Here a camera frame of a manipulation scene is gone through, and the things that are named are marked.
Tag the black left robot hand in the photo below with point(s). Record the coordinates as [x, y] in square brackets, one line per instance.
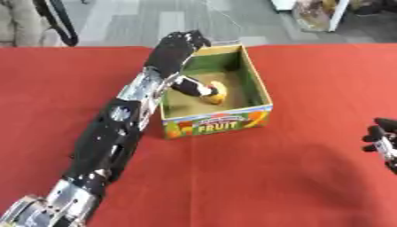
[170, 53]

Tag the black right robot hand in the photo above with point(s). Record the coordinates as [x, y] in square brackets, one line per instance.
[381, 139]

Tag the yellow toy fruit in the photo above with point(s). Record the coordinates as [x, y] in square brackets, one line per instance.
[219, 94]

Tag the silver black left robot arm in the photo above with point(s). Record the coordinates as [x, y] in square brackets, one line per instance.
[106, 142]

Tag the tan cardboard box green inside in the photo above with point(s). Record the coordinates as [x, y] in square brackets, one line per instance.
[222, 97]

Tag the white furniture leg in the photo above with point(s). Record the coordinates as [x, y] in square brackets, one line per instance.
[338, 14]

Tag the clear plastic bag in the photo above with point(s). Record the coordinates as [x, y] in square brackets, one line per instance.
[312, 14]

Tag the beige upholstered chair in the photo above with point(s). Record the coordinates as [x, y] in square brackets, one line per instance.
[23, 22]

